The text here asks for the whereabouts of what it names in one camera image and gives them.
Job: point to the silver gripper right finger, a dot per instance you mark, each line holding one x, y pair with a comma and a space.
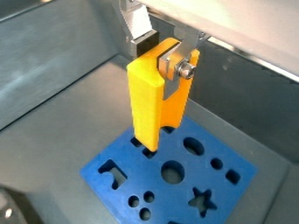
175, 63

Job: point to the blue shape sorter board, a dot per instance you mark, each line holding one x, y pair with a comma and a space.
188, 183

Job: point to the yellow arch block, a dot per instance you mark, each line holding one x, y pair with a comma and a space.
152, 111

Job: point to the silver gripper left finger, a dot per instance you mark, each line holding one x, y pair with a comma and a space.
142, 37

